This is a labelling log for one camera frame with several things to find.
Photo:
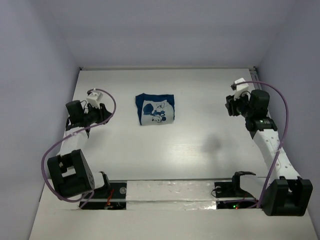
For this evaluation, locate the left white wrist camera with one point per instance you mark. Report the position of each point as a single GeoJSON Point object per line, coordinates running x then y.
{"type": "Point", "coordinates": [94, 98]}

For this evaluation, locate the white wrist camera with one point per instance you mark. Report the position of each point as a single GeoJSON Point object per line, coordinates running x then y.
{"type": "Point", "coordinates": [239, 87]}
{"type": "Point", "coordinates": [94, 98]}

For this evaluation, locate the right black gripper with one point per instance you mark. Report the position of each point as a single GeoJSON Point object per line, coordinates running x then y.
{"type": "Point", "coordinates": [231, 102]}

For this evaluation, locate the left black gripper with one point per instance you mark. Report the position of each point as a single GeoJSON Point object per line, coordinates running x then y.
{"type": "Point", "coordinates": [100, 113]}

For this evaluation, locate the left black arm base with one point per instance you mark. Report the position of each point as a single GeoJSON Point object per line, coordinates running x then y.
{"type": "Point", "coordinates": [112, 198]}

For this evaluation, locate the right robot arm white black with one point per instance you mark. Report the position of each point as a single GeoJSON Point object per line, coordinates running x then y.
{"type": "Point", "coordinates": [284, 192]}

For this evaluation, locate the silver foil tape strip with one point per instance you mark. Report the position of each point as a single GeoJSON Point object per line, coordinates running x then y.
{"type": "Point", "coordinates": [170, 195]}

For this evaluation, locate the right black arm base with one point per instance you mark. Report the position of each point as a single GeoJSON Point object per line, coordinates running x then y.
{"type": "Point", "coordinates": [233, 198]}

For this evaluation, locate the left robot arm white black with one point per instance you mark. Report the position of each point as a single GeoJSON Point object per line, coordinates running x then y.
{"type": "Point", "coordinates": [69, 171]}

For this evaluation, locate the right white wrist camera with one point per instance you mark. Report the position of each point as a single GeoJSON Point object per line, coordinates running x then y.
{"type": "Point", "coordinates": [239, 87]}

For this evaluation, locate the blue t shirt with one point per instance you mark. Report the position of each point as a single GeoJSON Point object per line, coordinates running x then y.
{"type": "Point", "coordinates": [153, 109]}

